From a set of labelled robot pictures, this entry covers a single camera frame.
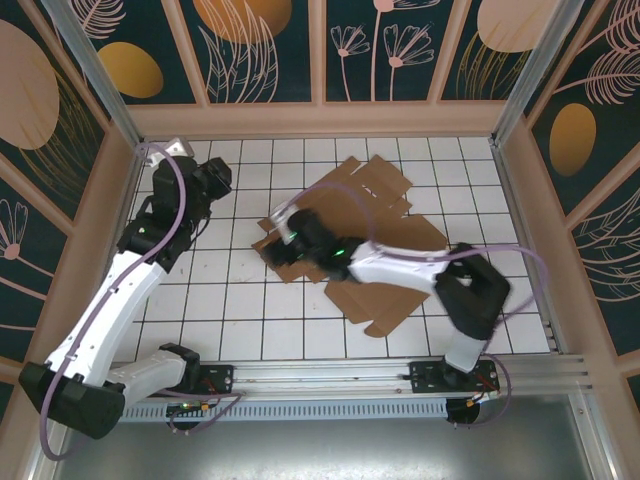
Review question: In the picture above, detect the brown cardboard paper box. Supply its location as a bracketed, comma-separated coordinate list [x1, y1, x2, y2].
[251, 155, 450, 337]

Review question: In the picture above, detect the grey metal sheet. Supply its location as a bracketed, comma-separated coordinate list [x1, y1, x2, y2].
[29, 394, 619, 480]

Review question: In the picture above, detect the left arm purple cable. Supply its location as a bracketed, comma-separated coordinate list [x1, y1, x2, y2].
[42, 142, 246, 461]

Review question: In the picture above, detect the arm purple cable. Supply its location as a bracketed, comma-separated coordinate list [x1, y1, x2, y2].
[42, 142, 246, 461]
[287, 180, 550, 431]

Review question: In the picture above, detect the aluminium table edge rail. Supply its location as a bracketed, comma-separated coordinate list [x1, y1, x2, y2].
[491, 139, 571, 356]
[112, 141, 149, 251]

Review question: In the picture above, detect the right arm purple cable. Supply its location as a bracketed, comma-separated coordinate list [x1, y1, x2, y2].
[287, 180, 550, 431]

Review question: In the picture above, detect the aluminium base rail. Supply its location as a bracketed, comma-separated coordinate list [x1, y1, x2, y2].
[119, 353, 601, 401]

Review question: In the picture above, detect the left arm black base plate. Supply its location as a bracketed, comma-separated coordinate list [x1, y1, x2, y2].
[192, 363, 235, 399]

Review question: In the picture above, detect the aluminium frame post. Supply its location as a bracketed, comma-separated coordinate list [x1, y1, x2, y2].
[491, 0, 585, 147]
[39, 0, 147, 151]

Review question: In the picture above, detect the grey slotted cable duct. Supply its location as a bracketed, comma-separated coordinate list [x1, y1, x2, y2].
[122, 397, 449, 422]

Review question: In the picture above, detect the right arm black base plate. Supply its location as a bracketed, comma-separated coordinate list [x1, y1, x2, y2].
[408, 359, 501, 399]

